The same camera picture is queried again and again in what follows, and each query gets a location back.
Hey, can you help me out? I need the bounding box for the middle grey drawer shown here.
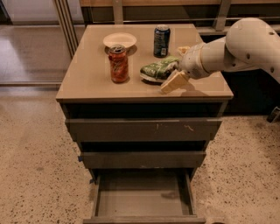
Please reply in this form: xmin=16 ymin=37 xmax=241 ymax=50
xmin=79 ymin=151 xmax=206 ymax=169

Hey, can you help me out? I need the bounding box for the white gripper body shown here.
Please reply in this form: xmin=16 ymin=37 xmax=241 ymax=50
xmin=179 ymin=43 xmax=210 ymax=80

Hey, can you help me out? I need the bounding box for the grey drawer cabinet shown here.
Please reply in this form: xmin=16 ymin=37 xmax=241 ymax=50
xmin=55 ymin=24 xmax=235 ymax=224

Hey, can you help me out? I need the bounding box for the green jalapeno chip bag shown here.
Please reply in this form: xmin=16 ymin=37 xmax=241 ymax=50
xmin=140 ymin=56 xmax=179 ymax=83

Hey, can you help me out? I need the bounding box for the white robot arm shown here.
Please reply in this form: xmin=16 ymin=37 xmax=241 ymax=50
xmin=161 ymin=17 xmax=280 ymax=94

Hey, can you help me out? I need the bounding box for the bottom grey open drawer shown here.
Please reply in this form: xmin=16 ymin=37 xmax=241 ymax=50
xmin=82 ymin=169 xmax=206 ymax=224

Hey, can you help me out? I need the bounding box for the white paper bowl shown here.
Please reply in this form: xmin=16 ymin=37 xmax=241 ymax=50
xmin=103 ymin=32 xmax=137 ymax=48

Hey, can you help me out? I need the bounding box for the orange soda can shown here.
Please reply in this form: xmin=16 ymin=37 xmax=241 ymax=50
xmin=108 ymin=45 xmax=129 ymax=83

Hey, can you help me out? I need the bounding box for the top grey drawer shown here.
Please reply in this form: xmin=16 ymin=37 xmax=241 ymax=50
xmin=66 ymin=118 xmax=221 ymax=142

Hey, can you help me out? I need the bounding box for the blue soda can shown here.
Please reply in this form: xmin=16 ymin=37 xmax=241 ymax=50
xmin=153 ymin=24 xmax=171 ymax=58

